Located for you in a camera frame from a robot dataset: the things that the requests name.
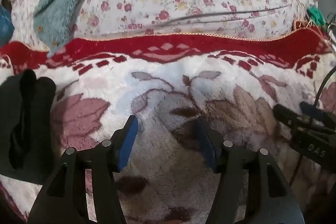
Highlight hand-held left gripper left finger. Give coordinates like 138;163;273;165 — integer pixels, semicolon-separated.
28;116;139;224

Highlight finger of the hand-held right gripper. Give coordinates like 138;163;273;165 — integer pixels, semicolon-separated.
273;104;300;126
300;101;331;122

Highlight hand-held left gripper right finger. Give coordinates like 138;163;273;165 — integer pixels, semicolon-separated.
194;116;305;224

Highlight black pants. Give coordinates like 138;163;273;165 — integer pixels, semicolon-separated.
0;69;57;184

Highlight red white floral fleece blanket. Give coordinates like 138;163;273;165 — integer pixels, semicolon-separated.
0;30;336;224

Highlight green cloth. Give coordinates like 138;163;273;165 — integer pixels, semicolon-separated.
307;7;327;26

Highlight teal fleece blanket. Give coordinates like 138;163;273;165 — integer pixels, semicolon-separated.
33;0;124;52

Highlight blue object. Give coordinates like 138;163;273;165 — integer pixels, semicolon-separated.
0;6;15;47

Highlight black cable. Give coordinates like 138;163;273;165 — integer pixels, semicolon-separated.
314;67;336;111

